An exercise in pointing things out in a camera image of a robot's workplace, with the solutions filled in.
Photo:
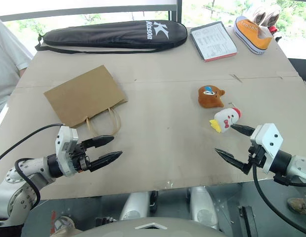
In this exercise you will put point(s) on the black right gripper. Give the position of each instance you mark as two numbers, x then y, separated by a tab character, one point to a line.
257	154

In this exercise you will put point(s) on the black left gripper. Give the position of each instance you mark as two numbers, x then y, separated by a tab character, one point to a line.
81	160

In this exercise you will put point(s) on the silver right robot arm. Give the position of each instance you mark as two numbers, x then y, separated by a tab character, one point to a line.
301	165

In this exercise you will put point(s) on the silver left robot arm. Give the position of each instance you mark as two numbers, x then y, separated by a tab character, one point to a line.
9	195

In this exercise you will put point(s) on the brown paper bag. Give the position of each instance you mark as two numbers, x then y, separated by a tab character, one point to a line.
86	96

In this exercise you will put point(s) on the black racket case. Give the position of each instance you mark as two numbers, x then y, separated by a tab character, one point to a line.
105	34

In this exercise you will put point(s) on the white chicken plush toy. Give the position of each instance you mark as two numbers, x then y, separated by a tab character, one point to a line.
225	118

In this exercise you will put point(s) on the brown bear plush toy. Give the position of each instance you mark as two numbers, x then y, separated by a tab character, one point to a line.
209	98

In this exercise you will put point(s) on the silver left robot leg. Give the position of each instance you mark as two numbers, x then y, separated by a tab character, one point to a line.
134	205

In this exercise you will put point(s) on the silver robot leg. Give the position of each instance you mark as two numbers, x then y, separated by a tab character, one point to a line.
134	205
203	205

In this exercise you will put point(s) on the silver right robot leg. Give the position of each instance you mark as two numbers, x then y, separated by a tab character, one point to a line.
203	205

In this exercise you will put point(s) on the grey robot torso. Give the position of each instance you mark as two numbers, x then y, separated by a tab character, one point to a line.
143	229

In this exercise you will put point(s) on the orange canvas sneaker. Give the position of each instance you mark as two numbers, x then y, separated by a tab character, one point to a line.
251	32

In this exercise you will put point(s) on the small red object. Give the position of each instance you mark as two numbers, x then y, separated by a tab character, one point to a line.
273	29

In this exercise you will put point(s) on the beige shoe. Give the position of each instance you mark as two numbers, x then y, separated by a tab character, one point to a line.
272	16
259	16

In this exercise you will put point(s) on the person in white shirt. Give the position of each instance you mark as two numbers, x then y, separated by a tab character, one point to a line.
4	61

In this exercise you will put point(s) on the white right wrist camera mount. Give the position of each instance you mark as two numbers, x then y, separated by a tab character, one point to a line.
269	138

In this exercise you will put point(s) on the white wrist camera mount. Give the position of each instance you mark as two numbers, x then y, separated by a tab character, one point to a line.
269	138
66	138

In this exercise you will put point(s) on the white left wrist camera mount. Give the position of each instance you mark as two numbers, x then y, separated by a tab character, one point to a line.
66	138

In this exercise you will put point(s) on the grey window frame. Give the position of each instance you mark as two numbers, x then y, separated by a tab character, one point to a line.
88	11

